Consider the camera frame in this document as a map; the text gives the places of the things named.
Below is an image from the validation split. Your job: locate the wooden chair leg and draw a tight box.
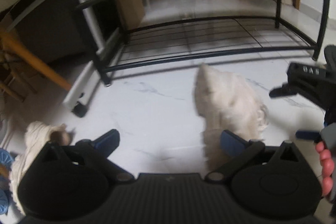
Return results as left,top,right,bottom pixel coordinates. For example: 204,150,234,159
1,30,72,91

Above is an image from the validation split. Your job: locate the right hand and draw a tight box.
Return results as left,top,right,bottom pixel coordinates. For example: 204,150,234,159
315,141,335,197

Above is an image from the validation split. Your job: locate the blue round object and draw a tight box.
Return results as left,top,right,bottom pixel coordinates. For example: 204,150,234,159
0,148,14,215

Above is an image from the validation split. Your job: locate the grey rolling stand leg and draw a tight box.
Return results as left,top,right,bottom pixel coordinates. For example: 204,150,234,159
63,7,111,118

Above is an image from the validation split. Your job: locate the cream chunky sneaker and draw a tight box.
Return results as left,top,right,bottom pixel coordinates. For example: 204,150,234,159
9,121,72,215
194,63,268,171

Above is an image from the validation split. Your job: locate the black metal shoe rack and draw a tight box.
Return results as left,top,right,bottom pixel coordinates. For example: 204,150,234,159
75,0,330,82

